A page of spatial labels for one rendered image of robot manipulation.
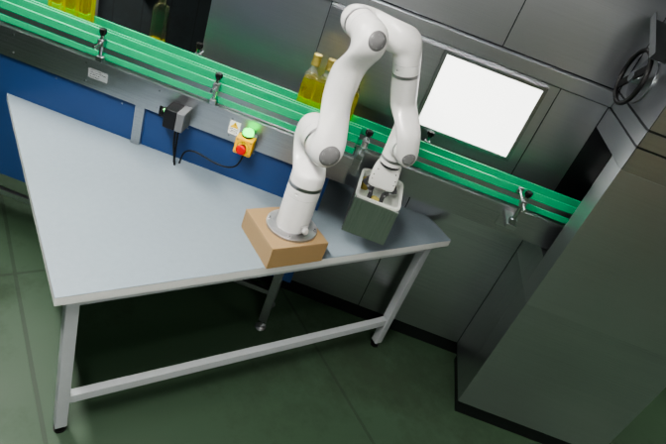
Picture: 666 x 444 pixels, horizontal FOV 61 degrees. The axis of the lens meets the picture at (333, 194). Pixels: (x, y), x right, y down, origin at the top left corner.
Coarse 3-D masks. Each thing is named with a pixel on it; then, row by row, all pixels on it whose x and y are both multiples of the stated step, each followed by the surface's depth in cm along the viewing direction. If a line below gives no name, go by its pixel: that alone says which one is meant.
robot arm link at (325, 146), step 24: (360, 24) 161; (384, 24) 162; (360, 48) 161; (384, 48) 163; (336, 72) 172; (360, 72) 171; (336, 96) 174; (336, 120) 177; (312, 144) 178; (336, 144) 178
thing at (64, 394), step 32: (384, 256) 238; (416, 256) 255; (64, 320) 171; (384, 320) 275; (64, 352) 179; (256, 352) 235; (64, 384) 188; (96, 384) 201; (128, 384) 206; (64, 416) 199
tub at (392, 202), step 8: (368, 168) 222; (360, 176) 215; (360, 184) 210; (400, 184) 220; (360, 192) 219; (368, 192) 221; (376, 192) 223; (400, 192) 215; (368, 200) 204; (376, 200) 204; (384, 200) 220; (392, 200) 221; (400, 200) 210; (392, 208) 204
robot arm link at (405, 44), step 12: (348, 12) 169; (384, 12) 173; (396, 24) 171; (408, 24) 172; (348, 36) 172; (396, 36) 171; (408, 36) 171; (420, 36) 174; (396, 48) 173; (408, 48) 172; (420, 48) 174; (396, 60) 177; (408, 60) 175; (420, 60) 178; (396, 72) 179; (408, 72) 177
